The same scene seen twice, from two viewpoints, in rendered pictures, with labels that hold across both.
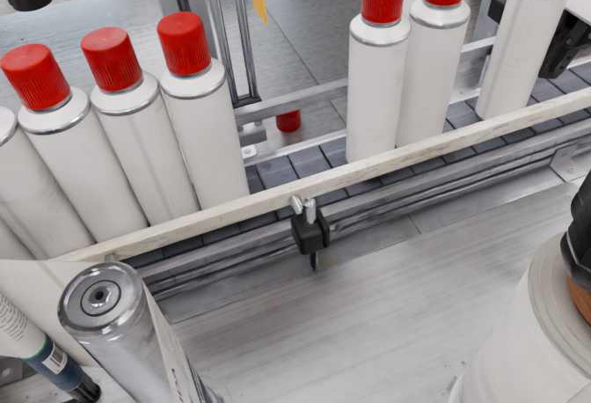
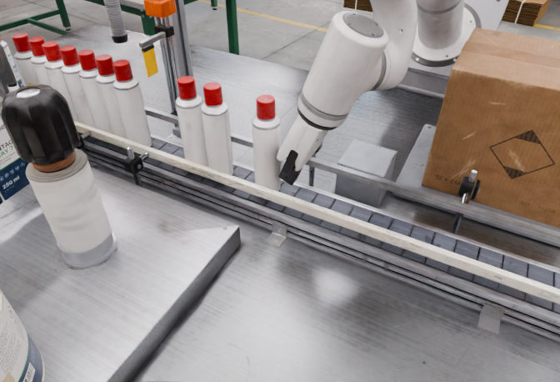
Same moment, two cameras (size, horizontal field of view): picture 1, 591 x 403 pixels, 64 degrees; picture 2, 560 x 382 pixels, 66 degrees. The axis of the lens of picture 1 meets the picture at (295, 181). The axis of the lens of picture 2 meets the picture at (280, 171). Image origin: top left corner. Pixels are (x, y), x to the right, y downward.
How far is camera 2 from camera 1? 0.76 m
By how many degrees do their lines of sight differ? 34
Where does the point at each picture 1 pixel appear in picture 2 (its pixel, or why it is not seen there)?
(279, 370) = not seen: hidden behind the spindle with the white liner
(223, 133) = (127, 108)
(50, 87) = (85, 63)
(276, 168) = (170, 148)
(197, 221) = (115, 138)
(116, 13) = (244, 69)
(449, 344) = (114, 222)
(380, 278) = (133, 195)
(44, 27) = (214, 61)
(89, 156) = (91, 92)
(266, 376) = not seen: hidden behind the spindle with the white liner
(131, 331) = not seen: hidden behind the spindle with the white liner
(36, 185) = (78, 92)
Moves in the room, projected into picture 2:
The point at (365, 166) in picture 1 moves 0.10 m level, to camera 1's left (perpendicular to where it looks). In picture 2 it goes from (175, 159) to (149, 140)
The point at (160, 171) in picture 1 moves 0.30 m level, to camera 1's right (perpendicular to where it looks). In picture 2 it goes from (108, 110) to (190, 170)
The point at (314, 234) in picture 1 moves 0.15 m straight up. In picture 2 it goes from (127, 162) to (109, 96)
